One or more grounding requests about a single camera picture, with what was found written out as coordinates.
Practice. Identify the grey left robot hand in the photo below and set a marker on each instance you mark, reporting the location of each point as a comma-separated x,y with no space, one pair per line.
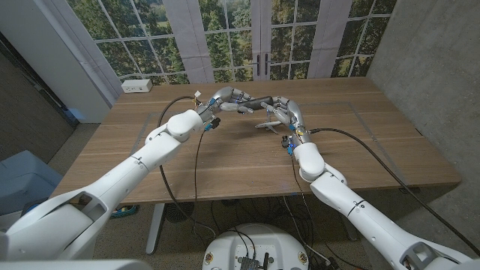
224,93

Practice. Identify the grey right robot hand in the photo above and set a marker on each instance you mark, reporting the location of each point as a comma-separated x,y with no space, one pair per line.
294,112

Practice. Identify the black TV remote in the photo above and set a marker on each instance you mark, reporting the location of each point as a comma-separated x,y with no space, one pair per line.
262,101

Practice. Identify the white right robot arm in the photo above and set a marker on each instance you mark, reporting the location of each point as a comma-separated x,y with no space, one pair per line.
367,221

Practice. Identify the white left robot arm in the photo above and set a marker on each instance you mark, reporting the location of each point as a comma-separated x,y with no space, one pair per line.
93,195

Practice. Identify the white toy airplane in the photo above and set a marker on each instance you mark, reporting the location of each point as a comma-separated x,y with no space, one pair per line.
268,123

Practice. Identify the printed window backdrop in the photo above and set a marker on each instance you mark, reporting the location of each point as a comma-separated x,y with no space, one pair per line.
232,37

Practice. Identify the grey tape outline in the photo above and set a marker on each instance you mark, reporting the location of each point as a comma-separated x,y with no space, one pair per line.
360,118

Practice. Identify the white power outlet box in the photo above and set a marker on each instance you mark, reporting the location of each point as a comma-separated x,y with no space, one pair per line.
137,86

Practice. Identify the black round fan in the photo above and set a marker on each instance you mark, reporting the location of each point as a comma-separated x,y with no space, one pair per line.
180,212

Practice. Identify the white robot torso base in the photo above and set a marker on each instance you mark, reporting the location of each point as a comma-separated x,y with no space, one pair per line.
262,240

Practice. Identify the grey table leg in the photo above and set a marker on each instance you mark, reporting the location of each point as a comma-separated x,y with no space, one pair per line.
351,236

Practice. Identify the dark table foot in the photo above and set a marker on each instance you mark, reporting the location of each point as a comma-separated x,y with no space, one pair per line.
408,190

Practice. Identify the black short antenna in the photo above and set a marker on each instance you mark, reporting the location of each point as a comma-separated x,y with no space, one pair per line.
265,261

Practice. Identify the white table leg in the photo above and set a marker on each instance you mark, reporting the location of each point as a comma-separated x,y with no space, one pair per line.
154,228

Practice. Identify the small blue basket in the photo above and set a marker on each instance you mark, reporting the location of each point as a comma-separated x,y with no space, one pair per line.
125,212

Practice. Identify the black finned electronics module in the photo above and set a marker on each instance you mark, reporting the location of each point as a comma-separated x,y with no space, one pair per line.
248,263

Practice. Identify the white partition panel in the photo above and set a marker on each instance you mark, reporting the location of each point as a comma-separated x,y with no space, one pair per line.
56,56

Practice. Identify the light blue storage bin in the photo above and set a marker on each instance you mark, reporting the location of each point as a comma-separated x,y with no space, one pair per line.
22,176

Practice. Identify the blue black pedal device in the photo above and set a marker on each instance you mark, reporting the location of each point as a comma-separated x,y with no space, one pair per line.
33,207

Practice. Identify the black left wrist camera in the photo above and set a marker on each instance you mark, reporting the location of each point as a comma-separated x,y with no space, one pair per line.
213,123

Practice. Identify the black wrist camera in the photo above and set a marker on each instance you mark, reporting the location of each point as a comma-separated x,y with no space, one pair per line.
213,123
287,144

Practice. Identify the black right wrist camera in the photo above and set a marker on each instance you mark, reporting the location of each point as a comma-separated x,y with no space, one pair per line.
287,144

